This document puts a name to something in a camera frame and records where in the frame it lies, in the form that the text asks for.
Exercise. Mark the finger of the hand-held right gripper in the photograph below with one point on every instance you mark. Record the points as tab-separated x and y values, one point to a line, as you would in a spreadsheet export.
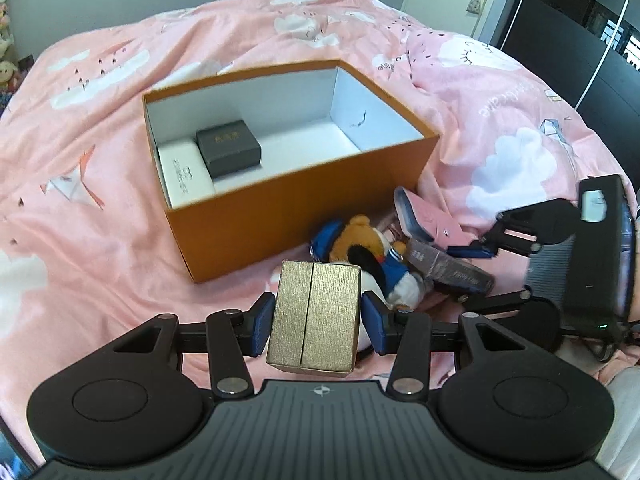
510	232
500	302

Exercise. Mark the white flat box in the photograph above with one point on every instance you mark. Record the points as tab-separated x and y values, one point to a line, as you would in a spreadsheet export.
182	175

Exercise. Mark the black wardrobe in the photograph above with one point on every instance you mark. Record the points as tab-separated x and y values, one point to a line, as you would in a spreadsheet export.
560	20

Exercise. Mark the person's light clothing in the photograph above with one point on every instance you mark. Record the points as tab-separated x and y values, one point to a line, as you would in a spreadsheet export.
622	410

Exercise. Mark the dark packet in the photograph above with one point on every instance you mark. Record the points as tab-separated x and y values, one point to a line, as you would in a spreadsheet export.
450	270

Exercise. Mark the gold textured box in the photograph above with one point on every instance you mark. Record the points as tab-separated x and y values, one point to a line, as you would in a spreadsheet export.
315	320

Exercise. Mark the row of stuffed toys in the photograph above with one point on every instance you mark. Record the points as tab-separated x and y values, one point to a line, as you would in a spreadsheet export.
7	67

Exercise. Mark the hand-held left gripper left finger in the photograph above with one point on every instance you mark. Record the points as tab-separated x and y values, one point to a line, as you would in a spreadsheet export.
261	327

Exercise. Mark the pink case with navy edge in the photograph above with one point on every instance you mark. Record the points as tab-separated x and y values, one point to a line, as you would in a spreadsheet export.
435	222

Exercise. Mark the pink printed blanket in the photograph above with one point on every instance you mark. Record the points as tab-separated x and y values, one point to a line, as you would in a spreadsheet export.
100	240

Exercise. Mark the orange cardboard box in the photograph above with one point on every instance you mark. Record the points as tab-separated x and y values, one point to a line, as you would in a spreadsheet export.
300	220

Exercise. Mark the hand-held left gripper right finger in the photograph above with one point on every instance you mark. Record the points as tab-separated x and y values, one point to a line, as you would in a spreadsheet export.
376	321

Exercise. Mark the sailor plush toy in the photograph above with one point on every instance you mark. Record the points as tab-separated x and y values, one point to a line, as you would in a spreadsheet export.
357	240

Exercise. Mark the dark grey small box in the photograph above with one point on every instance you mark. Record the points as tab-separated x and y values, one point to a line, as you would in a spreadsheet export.
230	150

